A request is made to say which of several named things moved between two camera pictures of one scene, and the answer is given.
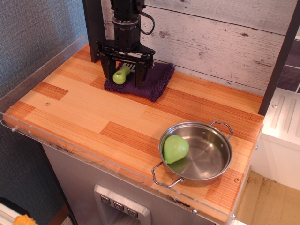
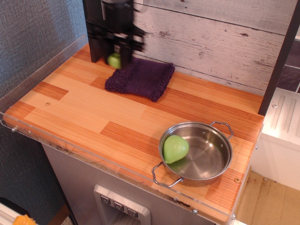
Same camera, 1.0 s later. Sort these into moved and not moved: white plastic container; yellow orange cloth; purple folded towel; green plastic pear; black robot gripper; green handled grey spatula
Moved: green handled grey spatula; black robot gripper
Not moved: yellow orange cloth; green plastic pear; white plastic container; purple folded towel
